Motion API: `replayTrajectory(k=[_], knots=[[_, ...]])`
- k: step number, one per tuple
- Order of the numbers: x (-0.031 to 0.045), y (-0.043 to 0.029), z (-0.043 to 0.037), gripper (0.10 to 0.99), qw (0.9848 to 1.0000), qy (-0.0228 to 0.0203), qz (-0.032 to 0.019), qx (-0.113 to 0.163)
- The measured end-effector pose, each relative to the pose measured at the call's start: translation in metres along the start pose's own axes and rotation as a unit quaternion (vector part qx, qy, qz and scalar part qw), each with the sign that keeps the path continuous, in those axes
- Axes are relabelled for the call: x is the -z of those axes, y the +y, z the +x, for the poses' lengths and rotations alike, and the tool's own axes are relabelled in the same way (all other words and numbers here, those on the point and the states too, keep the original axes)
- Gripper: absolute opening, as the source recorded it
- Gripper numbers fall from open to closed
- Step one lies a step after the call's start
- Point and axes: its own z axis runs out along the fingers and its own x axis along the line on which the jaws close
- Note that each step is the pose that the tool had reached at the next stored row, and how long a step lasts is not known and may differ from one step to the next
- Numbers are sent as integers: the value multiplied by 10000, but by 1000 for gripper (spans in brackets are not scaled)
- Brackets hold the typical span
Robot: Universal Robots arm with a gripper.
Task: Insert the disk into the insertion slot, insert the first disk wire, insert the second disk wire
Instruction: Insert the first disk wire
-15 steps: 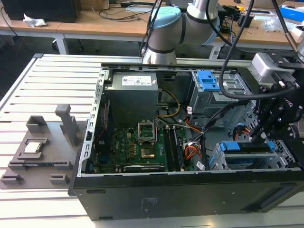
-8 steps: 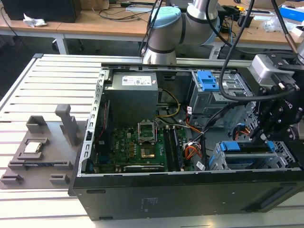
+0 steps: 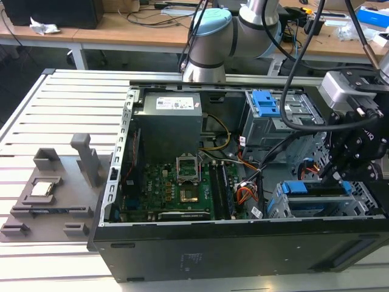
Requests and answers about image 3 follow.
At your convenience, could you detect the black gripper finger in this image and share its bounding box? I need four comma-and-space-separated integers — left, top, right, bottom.
332, 160, 382, 187
318, 111, 363, 185

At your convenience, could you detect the grey metal disk bay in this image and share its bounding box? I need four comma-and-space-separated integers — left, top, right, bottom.
267, 179, 380, 218

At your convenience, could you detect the black RAM slot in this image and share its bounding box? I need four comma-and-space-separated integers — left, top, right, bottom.
208, 163, 225, 220
221, 163, 237, 218

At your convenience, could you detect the grey metal drive cage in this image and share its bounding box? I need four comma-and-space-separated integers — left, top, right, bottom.
239, 90, 329, 165

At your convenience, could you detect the blue plastic bay latch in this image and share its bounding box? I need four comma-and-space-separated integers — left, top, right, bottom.
251, 90, 283, 119

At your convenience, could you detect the clear plastic bag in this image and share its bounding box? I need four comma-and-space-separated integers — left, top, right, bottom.
336, 19, 370, 42

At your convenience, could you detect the small black device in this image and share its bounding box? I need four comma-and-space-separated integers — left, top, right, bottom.
303, 16, 326, 36

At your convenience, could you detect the blue white cardboard box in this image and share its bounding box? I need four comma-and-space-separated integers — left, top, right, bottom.
355, 5, 389, 28

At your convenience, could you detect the metal socket cover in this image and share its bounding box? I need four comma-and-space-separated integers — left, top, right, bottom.
176, 155, 200, 183

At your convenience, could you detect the CPU socket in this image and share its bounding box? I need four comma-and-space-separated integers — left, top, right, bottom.
179, 188, 201, 204

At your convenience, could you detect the black open PC case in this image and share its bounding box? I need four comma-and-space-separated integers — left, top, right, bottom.
87, 79, 389, 283

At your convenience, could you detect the grey power supply unit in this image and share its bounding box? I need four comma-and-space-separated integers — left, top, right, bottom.
133, 92, 204, 156

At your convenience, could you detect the black graphics card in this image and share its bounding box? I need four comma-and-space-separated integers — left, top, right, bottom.
156, 210, 212, 221

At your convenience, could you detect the green motherboard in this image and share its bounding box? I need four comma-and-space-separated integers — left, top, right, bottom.
121, 162, 244, 221

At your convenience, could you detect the white flat box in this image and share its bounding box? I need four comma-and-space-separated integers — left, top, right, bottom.
160, 5, 198, 16

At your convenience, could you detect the wooden desk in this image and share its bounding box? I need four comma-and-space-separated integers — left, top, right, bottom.
0, 0, 389, 71

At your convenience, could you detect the grey parts rack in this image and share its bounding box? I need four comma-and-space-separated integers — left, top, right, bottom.
0, 133, 115, 243

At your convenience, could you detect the silver CPU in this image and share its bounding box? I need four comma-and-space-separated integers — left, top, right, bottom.
30, 181, 55, 197

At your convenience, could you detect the large black box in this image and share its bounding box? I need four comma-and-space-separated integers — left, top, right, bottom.
1, 0, 104, 30

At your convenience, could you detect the crumpled white paper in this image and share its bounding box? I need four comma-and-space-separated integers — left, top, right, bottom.
29, 16, 61, 36

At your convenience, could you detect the blue orange disk wire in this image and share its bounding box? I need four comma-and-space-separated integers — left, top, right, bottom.
298, 158, 320, 181

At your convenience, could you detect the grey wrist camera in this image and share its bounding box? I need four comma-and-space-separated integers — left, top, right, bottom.
318, 71, 378, 110

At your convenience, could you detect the black sleeved cable bundle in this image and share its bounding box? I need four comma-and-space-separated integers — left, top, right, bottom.
253, 130, 308, 214

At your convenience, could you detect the thick black gripper cable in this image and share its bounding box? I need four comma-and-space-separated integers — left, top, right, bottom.
278, 0, 335, 133

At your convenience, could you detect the blue hanging cable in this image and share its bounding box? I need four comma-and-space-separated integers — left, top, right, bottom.
290, 30, 303, 61

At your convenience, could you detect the black cable brown end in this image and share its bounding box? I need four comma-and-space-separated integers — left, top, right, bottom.
345, 0, 382, 69

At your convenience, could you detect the orange wire bundle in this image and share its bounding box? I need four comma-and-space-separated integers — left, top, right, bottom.
235, 185, 259, 208

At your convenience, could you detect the yellow black wire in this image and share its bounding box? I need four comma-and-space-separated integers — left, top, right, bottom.
202, 113, 232, 151

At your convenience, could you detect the black arm base cable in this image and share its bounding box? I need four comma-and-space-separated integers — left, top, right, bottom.
177, 0, 210, 75

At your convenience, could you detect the thin black desk cable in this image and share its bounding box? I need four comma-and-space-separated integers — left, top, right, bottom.
126, 5, 191, 30

